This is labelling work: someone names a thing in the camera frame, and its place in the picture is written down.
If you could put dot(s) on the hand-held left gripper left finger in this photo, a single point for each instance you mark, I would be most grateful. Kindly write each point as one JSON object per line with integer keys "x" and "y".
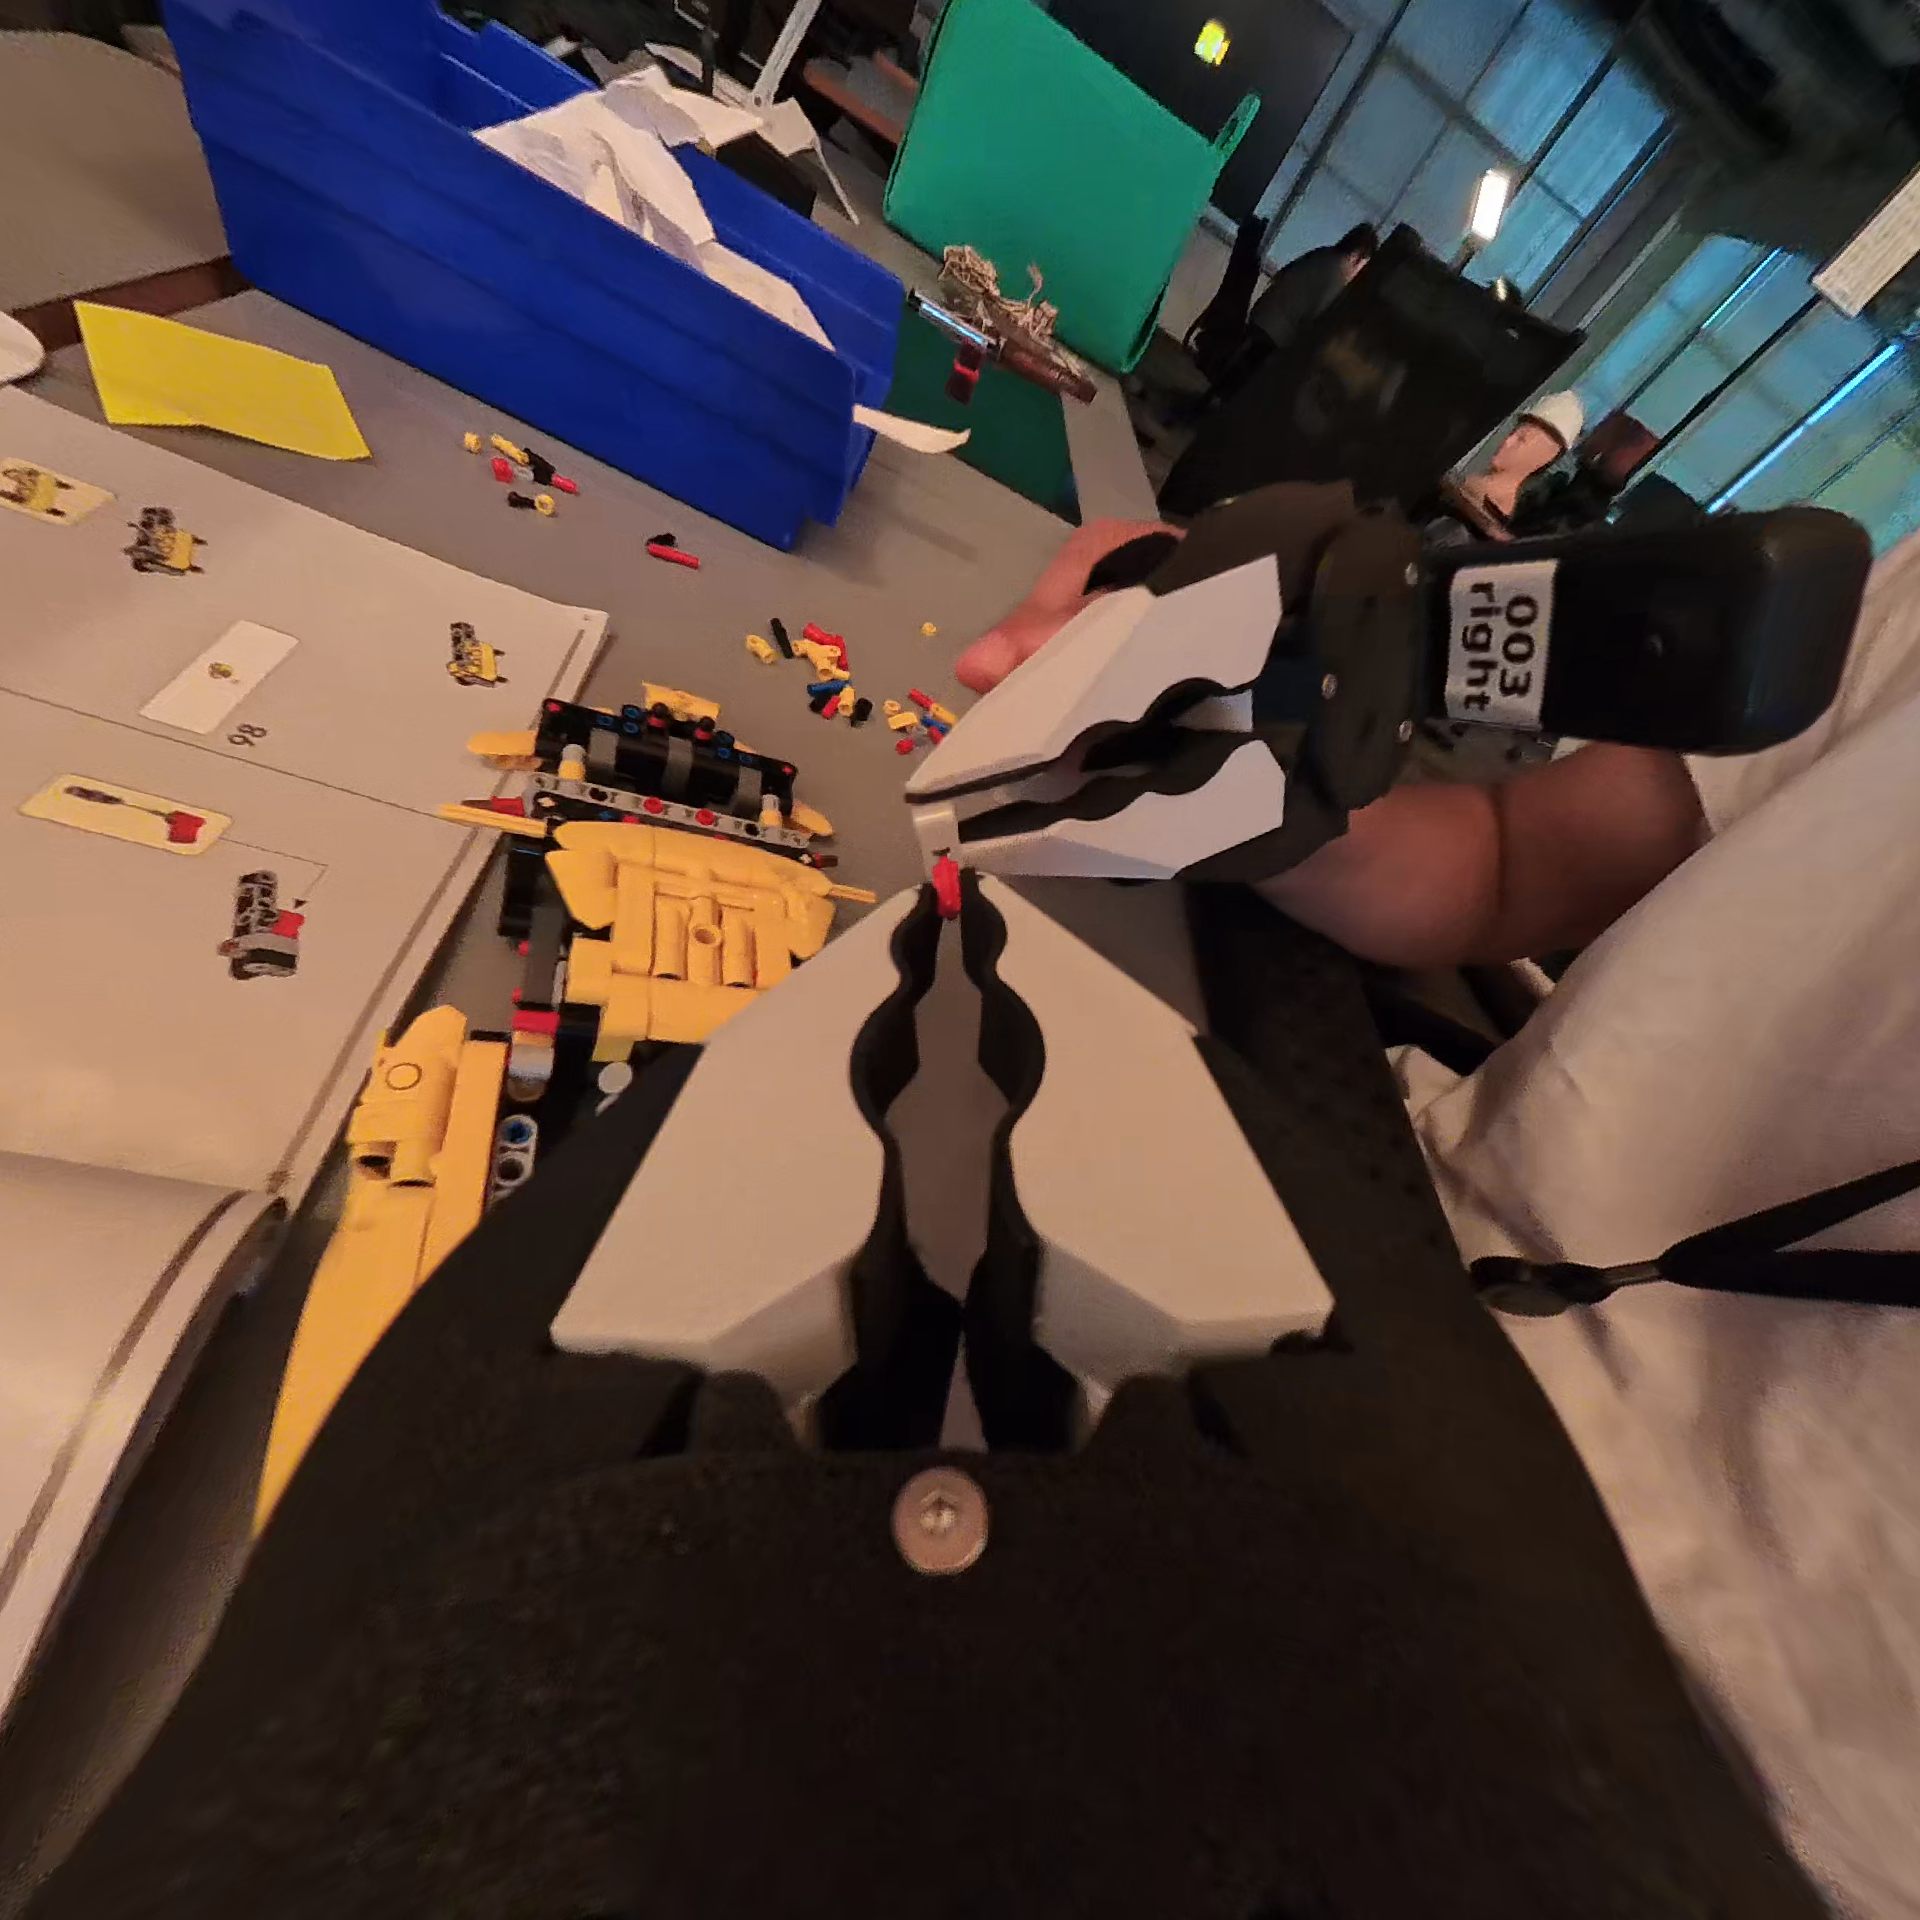
{"x": 720, "y": 1200}

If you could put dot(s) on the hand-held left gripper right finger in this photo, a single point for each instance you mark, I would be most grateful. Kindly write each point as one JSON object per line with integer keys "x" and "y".
{"x": 1155, "y": 1200}

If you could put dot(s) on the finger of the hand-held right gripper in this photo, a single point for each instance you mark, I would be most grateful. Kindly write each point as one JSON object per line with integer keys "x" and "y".
{"x": 1170, "y": 818}
{"x": 1140, "y": 661}

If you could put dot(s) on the small red pin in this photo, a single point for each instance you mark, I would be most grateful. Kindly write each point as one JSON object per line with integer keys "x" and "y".
{"x": 944, "y": 885}

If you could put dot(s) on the yellow toy car model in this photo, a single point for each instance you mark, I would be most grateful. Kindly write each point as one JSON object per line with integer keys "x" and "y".
{"x": 674, "y": 931}

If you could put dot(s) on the person's right forearm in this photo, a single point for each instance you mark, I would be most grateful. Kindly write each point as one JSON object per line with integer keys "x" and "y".
{"x": 1500, "y": 854}

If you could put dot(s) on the grey desk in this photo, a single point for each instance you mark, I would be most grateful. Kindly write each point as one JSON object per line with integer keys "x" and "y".
{"x": 375, "y": 494}

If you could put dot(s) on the person's right hand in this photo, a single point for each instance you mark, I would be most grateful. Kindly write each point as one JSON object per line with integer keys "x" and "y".
{"x": 1035, "y": 614}

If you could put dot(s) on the dark green mat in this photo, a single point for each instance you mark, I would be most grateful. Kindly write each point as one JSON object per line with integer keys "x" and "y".
{"x": 974, "y": 451}

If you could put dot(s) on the scatter of colourful small pins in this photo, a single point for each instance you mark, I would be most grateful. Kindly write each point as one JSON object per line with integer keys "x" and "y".
{"x": 818, "y": 661}

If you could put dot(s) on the white paper scrap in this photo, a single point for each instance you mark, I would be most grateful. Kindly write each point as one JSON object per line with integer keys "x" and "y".
{"x": 909, "y": 433}

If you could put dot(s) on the small toy ship model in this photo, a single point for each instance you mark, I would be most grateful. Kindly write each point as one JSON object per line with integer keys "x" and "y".
{"x": 1004, "y": 322}

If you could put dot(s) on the black office chair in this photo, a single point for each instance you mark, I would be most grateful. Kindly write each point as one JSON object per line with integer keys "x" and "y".
{"x": 1380, "y": 374}

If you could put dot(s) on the person's white shirt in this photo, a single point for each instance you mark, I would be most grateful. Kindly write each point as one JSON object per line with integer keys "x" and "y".
{"x": 1724, "y": 1051}

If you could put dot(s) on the green plastic bin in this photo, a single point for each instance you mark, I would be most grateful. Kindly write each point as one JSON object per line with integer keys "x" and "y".
{"x": 1051, "y": 180}

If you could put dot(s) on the grey instruction booklet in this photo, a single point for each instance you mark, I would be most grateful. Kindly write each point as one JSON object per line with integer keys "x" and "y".
{"x": 181, "y": 975}

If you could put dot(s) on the black monitor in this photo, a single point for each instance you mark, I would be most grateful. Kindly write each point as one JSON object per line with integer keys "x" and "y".
{"x": 1275, "y": 90}

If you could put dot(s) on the crumpled white paper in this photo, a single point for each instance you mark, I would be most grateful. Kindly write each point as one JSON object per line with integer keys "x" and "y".
{"x": 615, "y": 150}

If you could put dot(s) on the blue plastic bin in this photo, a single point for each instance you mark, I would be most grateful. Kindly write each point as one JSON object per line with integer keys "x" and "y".
{"x": 481, "y": 301}

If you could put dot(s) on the yellow paper sheet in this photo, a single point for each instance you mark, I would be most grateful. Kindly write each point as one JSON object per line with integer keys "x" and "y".
{"x": 210, "y": 382}

